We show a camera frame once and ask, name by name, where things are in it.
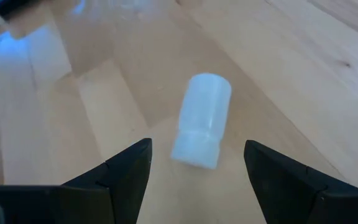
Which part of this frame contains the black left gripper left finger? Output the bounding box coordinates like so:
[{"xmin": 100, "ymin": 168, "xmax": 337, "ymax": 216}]
[{"xmin": 0, "ymin": 138, "xmax": 154, "ymax": 224}]

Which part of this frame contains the white medicine bottle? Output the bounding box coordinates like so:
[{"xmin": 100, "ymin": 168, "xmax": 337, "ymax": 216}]
[{"xmin": 170, "ymin": 73, "xmax": 232, "ymax": 170}]

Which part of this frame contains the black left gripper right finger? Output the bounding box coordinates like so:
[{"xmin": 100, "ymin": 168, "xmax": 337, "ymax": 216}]
[{"xmin": 243, "ymin": 139, "xmax": 358, "ymax": 224}]

